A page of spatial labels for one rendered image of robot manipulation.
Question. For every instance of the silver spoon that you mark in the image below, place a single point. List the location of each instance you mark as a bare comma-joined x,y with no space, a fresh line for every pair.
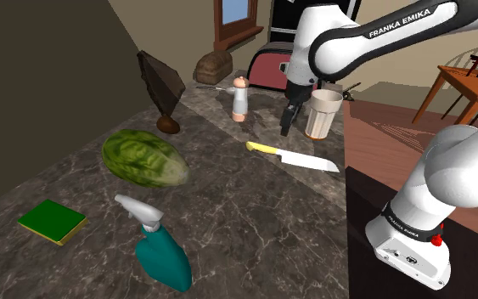
213,88

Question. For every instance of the green lettuce head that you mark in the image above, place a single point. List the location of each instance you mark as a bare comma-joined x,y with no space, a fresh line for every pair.
143,159

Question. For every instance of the grey and peach pepper mill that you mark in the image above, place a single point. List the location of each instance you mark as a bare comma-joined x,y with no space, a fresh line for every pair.
240,101

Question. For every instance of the dark robot stand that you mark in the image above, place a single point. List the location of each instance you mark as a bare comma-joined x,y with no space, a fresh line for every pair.
387,273

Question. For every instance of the beige ribbed cup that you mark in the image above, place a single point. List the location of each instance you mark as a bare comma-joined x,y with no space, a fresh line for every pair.
321,118

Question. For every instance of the wooden framed window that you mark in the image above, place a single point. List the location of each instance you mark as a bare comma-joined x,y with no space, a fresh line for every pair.
235,18

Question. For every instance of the dark brown wedge on stand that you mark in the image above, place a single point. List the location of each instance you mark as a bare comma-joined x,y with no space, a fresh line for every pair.
162,85

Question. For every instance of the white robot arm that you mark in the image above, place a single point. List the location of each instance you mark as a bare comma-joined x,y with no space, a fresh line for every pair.
449,165

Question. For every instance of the red toaster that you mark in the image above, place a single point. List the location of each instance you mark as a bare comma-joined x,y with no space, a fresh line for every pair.
267,70

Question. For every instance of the orange wooden table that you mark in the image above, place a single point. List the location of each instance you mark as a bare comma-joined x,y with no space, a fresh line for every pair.
476,87

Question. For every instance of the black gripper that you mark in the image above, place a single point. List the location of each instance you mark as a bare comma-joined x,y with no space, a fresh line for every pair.
298,93

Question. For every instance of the black refrigerator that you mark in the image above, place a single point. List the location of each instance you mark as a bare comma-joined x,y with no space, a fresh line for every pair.
284,20

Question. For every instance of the brown bread loaf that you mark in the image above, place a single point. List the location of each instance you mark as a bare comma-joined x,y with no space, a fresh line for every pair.
213,67

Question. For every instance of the green and yellow sponge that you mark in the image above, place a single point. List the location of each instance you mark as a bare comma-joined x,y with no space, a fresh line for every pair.
50,219

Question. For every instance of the teal spray bottle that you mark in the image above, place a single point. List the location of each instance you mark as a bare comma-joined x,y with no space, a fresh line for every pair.
164,256

